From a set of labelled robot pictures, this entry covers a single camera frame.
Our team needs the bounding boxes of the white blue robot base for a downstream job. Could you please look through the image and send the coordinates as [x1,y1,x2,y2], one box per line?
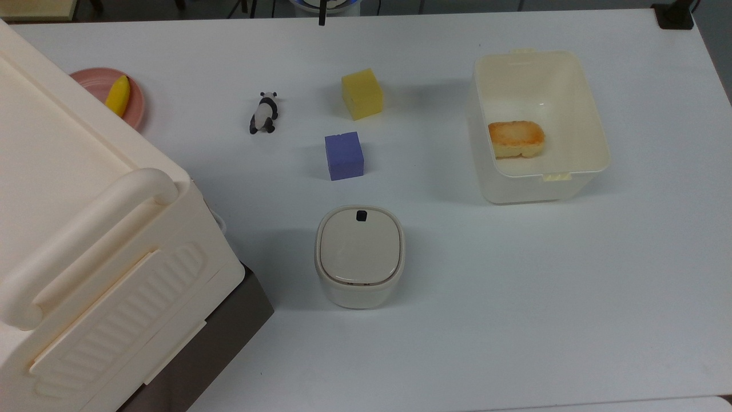
[288,0,362,13]

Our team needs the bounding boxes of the cream open plastic bin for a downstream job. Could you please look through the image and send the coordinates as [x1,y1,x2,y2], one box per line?
[468,48,611,205]

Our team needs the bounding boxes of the dark wooden drawer cabinet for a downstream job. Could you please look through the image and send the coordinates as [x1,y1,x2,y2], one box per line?
[117,263,275,412]

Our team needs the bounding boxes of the yellow cube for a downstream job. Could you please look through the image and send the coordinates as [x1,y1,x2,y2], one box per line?
[341,68,384,121]

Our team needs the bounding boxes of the panda figurine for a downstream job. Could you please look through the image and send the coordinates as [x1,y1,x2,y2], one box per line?
[249,91,280,135]

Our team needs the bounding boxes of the purple cube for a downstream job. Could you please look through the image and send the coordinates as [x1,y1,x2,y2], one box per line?
[324,131,365,181]

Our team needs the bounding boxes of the pink plate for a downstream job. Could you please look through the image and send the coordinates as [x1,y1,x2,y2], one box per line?
[70,68,146,131]

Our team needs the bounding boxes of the yellow toy banana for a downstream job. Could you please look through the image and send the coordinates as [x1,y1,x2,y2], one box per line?
[105,75,131,118]

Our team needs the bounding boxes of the toasted bread slice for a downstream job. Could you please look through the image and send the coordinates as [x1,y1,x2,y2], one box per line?
[487,120,546,160]

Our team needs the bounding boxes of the cream lidded trash can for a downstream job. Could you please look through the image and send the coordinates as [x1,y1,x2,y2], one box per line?
[314,205,407,310]

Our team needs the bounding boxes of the light wooden furniture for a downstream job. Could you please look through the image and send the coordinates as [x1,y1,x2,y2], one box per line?
[0,0,79,22]

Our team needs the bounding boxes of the cream plastic storage box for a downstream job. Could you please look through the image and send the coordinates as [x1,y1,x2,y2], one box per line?
[0,20,246,412]

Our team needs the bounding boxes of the black table clamp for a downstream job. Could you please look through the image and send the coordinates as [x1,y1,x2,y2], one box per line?
[652,0,701,30]

